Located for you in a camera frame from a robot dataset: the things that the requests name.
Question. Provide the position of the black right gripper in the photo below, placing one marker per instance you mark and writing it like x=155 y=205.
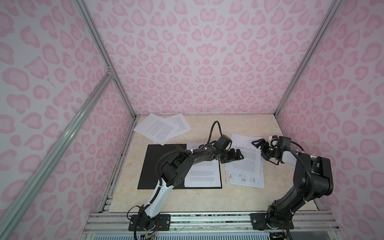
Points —
x=263 y=149

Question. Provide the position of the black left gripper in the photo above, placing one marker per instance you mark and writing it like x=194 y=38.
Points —
x=232 y=158

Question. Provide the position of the printed paper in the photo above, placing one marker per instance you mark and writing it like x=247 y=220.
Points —
x=156 y=129
x=204 y=175
x=244 y=144
x=180 y=121

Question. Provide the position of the paper with diagram bottom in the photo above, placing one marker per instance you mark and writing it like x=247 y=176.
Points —
x=246 y=180

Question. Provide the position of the red folder black inside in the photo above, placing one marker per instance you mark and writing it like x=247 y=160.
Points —
x=148 y=179

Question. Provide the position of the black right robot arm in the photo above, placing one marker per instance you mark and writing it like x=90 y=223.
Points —
x=312 y=179

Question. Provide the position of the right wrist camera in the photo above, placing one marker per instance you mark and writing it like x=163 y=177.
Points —
x=281 y=142

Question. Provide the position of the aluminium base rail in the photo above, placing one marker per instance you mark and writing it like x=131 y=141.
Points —
x=305 y=225

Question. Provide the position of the right corner aluminium post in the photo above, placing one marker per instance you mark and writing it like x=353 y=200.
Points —
x=319 y=35

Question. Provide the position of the corner aluminium post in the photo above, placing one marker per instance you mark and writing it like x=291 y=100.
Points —
x=319 y=35
x=91 y=26

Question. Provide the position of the left corner aluminium post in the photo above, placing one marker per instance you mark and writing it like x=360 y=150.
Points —
x=91 y=26

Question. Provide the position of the diagonal aluminium frame bar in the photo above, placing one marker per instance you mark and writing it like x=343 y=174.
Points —
x=20 y=205

